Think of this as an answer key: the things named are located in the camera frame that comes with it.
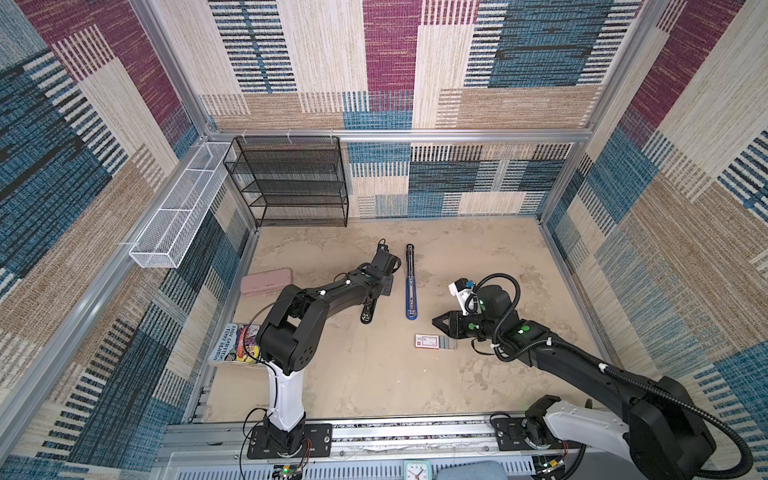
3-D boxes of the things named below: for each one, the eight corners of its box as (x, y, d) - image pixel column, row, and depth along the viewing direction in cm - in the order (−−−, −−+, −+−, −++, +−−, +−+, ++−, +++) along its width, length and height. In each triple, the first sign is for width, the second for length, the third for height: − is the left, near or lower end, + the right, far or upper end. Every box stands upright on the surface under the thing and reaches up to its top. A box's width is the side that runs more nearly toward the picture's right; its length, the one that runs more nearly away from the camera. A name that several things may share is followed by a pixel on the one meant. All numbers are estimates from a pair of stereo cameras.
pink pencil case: (243, 297, 102) (240, 293, 100) (244, 280, 106) (241, 276, 104) (292, 287, 104) (291, 283, 102) (292, 271, 109) (290, 267, 107)
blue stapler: (406, 320, 96) (406, 316, 94) (406, 248, 115) (406, 243, 113) (417, 320, 96) (418, 316, 94) (415, 248, 115) (416, 243, 113)
